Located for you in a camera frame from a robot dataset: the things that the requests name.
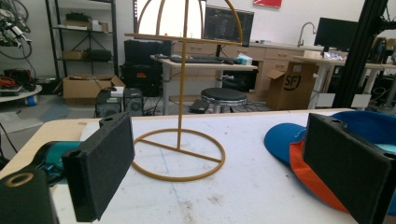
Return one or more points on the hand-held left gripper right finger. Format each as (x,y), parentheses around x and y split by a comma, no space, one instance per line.
(345,168)

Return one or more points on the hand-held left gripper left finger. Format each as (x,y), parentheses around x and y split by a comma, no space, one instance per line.
(99,168)

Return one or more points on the orange cap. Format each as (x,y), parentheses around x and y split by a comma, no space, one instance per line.
(306,177)

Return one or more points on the blue cap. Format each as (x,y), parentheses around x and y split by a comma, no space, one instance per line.
(281,140)

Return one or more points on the black computer tower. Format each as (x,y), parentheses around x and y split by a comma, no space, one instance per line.
(134,102)

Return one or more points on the open cardboard box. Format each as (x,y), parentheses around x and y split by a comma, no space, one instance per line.
(81,88)

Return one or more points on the printed cardboard box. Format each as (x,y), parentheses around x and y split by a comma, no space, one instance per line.
(289,87)

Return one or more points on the white table mat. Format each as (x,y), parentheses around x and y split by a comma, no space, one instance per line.
(249,193)

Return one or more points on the black equipment cases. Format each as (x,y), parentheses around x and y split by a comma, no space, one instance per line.
(140,68)

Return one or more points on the round white table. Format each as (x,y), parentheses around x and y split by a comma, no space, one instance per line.
(18,95)

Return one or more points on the white side table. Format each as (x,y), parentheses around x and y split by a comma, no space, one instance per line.
(323,60)

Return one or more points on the flat black device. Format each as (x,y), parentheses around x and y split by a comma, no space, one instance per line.
(199,106)

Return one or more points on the wooden cabinet counter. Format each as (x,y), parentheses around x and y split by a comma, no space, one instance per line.
(274,54)

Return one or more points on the black computer monitor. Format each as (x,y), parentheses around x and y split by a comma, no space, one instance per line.
(336,32)

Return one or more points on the black metal shelf rack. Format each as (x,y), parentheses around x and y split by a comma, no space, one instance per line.
(90,31)

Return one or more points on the chrome faucet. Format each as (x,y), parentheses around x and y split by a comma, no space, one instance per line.
(301,34)

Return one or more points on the black round stool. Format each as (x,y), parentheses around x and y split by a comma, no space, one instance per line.
(223,94)

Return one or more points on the white office desk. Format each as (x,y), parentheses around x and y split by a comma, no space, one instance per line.
(202,66)

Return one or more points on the black keyboard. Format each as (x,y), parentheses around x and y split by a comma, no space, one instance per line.
(199,60)

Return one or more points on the tissue box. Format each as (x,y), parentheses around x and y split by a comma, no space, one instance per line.
(244,59)

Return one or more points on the bright computer monitor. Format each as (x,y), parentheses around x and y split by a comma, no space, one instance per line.
(172,18)

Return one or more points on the dark computer monitor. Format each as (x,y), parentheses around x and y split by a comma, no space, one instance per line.
(222,25)

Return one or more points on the black aluminium frame post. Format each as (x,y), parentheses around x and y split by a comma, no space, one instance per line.
(358,56)

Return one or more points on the red wall poster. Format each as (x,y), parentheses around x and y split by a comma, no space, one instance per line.
(267,2)

